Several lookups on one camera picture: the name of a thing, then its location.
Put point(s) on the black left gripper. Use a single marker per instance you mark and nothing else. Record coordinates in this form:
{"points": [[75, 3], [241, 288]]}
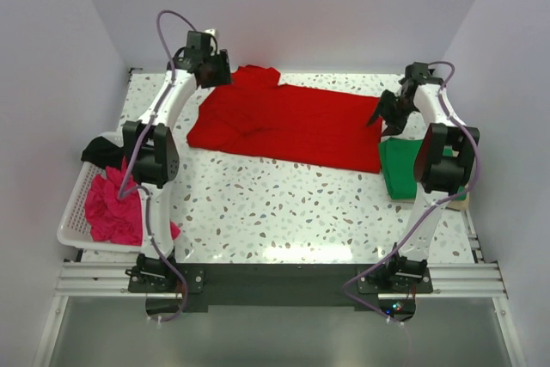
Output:
{"points": [[223, 76]]}

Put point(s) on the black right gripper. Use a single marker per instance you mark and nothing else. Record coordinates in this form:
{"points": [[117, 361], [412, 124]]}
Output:
{"points": [[396, 125]]}

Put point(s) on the red t-shirt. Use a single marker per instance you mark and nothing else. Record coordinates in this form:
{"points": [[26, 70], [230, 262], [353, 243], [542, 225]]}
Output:
{"points": [[257, 115]]}

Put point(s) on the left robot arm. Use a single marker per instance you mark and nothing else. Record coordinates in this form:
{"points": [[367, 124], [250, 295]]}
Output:
{"points": [[152, 158]]}

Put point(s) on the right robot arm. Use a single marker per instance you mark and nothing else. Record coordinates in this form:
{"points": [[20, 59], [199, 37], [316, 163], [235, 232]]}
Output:
{"points": [[445, 168]]}

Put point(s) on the green folded t-shirt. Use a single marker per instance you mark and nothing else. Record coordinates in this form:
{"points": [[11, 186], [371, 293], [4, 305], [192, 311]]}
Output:
{"points": [[397, 157]]}

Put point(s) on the tan cardboard board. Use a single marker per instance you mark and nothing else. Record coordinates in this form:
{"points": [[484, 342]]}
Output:
{"points": [[454, 204]]}

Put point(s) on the black garment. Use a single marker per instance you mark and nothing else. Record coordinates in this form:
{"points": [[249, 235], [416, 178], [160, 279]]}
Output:
{"points": [[103, 153]]}

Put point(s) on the pink garment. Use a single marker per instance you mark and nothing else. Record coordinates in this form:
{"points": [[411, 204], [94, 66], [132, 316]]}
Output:
{"points": [[112, 219]]}

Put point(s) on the white plastic laundry basket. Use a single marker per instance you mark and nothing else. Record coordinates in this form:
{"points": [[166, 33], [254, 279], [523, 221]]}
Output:
{"points": [[74, 229]]}

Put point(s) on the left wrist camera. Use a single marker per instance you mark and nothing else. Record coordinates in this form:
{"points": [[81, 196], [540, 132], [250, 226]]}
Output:
{"points": [[201, 44]]}

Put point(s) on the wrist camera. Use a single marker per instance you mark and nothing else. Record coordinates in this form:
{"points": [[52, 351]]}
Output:
{"points": [[201, 44], [420, 73]]}

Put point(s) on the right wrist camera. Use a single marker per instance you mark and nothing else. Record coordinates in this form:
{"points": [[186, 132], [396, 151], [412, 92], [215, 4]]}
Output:
{"points": [[420, 73]]}

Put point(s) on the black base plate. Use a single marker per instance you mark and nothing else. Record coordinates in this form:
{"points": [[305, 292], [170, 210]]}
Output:
{"points": [[195, 288]]}

